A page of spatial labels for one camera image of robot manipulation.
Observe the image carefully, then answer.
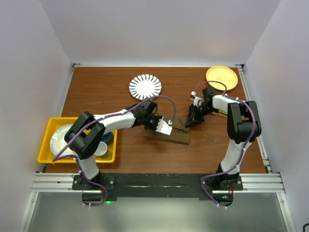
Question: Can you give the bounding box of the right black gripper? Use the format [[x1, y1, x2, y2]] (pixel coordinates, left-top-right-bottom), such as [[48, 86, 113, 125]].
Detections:
[[185, 104, 217, 128]]

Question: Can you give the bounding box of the brown cloth napkin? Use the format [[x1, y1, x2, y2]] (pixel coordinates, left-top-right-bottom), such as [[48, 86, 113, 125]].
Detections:
[[144, 116, 191, 145]]

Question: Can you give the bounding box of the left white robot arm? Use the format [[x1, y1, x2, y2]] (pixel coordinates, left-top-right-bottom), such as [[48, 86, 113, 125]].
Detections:
[[64, 99, 172, 189]]

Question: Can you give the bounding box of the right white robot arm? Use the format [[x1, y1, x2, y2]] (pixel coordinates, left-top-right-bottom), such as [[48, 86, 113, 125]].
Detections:
[[185, 87, 262, 190]]

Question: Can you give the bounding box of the copper spoon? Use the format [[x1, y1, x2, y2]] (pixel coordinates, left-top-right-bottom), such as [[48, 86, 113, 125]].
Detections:
[[212, 111, 227, 118]]

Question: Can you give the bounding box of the white blue striped plate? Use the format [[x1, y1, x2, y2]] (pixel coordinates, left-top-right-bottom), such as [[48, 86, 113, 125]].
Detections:
[[128, 74, 162, 101]]

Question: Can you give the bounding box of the dark blue mug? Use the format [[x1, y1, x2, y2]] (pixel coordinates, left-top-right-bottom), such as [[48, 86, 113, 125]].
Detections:
[[101, 132, 113, 143]]

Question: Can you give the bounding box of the orange plate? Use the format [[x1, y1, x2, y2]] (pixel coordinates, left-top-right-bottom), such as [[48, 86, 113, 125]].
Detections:
[[206, 66, 238, 91]]

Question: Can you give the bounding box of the white grey mug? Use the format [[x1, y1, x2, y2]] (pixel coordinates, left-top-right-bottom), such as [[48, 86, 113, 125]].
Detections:
[[94, 142, 109, 157]]

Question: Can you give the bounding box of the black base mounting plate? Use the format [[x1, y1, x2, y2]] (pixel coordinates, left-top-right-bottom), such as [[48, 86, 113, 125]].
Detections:
[[72, 173, 243, 203]]

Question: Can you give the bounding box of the white paper plate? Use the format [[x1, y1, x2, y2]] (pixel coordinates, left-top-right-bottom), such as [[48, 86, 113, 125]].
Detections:
[[50, 124, 75, 159]]

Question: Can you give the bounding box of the yellow plastic bin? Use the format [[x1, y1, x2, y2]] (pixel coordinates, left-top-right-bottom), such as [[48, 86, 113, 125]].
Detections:
[[37, 117, 118, 164]]

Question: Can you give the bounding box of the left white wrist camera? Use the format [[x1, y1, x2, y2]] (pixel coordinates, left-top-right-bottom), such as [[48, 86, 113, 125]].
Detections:
[[155, 119, 172, 135]]

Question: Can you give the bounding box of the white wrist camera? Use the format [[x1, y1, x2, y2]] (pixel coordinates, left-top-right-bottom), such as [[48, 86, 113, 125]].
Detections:
[[155, 119, 172, 135], [190, 91, 203, 106]]

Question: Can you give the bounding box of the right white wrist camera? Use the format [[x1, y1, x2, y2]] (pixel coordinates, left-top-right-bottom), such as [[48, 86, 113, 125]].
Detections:
[[190, 91, 203, 106]]

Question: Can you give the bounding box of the aluminium frame rail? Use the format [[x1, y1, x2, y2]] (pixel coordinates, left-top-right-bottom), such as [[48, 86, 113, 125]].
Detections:
[[30, 173, 285, 193]]

